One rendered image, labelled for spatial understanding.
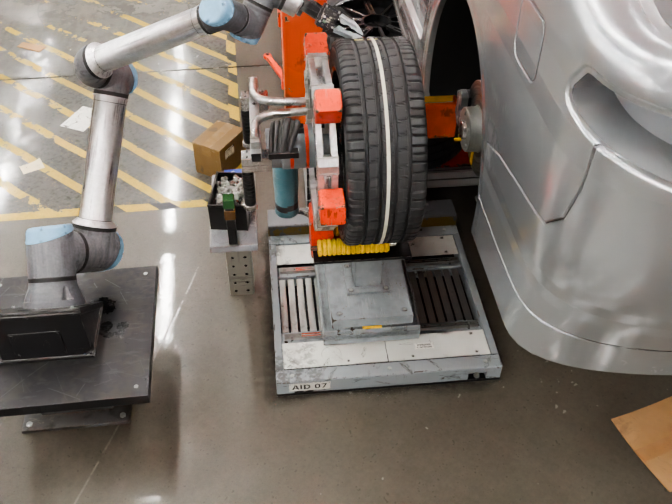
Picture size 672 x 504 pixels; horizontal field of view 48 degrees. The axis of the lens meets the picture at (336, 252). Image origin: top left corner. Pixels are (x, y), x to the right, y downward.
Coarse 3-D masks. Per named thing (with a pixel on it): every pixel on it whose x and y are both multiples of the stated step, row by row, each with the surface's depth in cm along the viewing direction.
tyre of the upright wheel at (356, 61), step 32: (352, 64) 219; (384, 64) 219; (416, 64) 220; (352, 96) 214; (416, 96) 215; (352, 128) 212; (384, 128) 213; (416, 128) 214; (352, 160) 214; (384, 160) 215; (416, 160) 215; (352, 192) 218; (384, 192) 219; (416, 192) 220; (352, 224) 226; (416, 224) 229
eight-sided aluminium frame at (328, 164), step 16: (320, 64) 233; (304, 80) 256; (320, 128) 218; (320, 144) 218; (336, 144) 218; (320, 160) 217; (336, 160) 218; (320, 176) 219; (336, 176) 220; (320, 224) 232
